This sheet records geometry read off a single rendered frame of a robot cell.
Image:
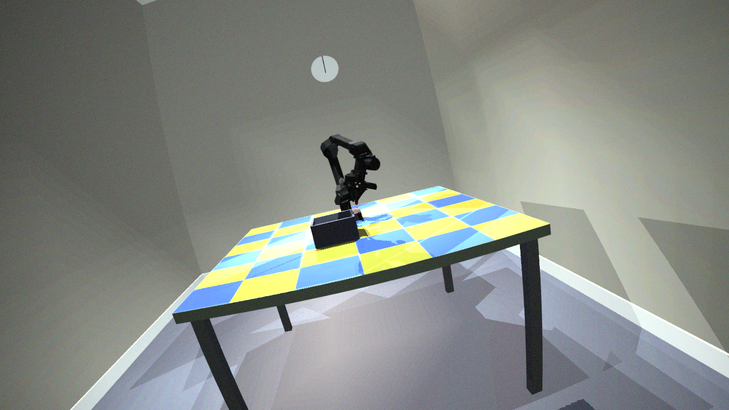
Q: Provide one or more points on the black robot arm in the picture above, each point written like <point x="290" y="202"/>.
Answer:
<point x="364" y="160"/>

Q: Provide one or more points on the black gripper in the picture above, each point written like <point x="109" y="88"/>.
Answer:
<point x="362" y="187"/>

